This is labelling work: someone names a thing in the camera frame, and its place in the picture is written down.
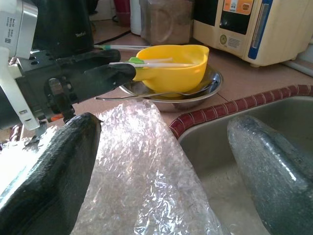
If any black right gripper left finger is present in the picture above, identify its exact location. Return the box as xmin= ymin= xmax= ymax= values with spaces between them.
xmin=0 ymin=112 xmax=102 ymax=235

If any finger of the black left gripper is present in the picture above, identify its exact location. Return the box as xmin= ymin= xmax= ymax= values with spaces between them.
xmin=73 ymin=64 xmax=136 ymax=101
xmin=56 ymin=48 xmax=122 ymax=72

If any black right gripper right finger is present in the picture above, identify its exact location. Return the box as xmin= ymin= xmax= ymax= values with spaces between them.
xmin=227 ymin=115 xmax=313 ymax=235

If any stainless steel spoon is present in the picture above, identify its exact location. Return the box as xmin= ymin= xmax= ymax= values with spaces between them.
xmin=94 ymin=82 xmax=220 ymax=101

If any black electric kettle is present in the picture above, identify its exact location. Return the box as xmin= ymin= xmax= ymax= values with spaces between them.
xmin=31 ymin=0 xmax=95 ymax=56

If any dark red container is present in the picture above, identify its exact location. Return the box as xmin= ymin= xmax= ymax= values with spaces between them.
xmin=113 ymin=0 xmax=132 ymax=26

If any white bottle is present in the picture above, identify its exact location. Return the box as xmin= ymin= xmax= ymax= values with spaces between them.
xmin=129 ymin=0 xmax=143 ymax=36

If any stainless steel sink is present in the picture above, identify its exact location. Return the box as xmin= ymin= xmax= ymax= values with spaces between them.
xmin=177 ymin=95 xmax=313 ymax=235

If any clear jar of brown powder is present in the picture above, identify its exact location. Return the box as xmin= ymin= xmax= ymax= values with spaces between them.
xmin=140 ymin=0 xmax=195 ymax=46

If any clear bubble wrap sheet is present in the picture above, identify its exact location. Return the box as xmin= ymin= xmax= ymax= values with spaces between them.
xmin=0 ymin=99 xmax=230 ymax=235

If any stainless steel dish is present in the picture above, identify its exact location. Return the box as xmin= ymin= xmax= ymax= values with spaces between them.
xmin=119 ymin=65 xmax=224 ymax=113

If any red mosaic sink rim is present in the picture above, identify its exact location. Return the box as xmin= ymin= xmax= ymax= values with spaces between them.
xmin=169 ymin=84 xmax=313 ymax=141

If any cream water ionizer appliance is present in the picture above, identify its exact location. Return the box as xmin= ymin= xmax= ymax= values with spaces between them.
xmin=192 ymin=0 xmax=313 ymax=68

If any black power cable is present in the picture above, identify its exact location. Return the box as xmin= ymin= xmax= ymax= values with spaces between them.
xmin=94 ymin=29 xmax=132 ymax=46

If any yellow plastic bowl with handle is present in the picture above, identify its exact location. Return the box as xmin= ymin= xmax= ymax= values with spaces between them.
xmin=133 ymin=44 xmax=210 ymax=98

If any white water hose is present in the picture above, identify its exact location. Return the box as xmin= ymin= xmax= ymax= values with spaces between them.
xmin=281 ymin=60 xmax=313 ymax=78

